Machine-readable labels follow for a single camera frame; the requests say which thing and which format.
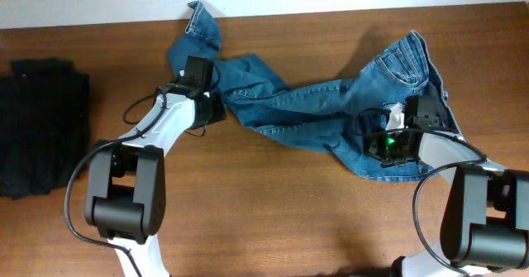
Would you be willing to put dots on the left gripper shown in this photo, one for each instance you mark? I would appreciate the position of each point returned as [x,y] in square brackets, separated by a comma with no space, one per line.
[216,108]

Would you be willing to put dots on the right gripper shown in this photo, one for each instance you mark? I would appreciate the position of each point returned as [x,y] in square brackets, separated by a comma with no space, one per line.
[374,146]

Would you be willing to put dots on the blue denim jeans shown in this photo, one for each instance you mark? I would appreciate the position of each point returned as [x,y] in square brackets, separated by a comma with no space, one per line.
[324,117]

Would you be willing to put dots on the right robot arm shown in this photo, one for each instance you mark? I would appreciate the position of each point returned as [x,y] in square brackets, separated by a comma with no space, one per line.
[485,223]

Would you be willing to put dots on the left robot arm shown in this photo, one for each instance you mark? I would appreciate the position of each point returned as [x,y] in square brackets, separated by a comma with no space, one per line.
[126,198]

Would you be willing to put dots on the black folded garment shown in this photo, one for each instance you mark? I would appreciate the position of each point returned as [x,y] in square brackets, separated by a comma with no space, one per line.
[44,125]

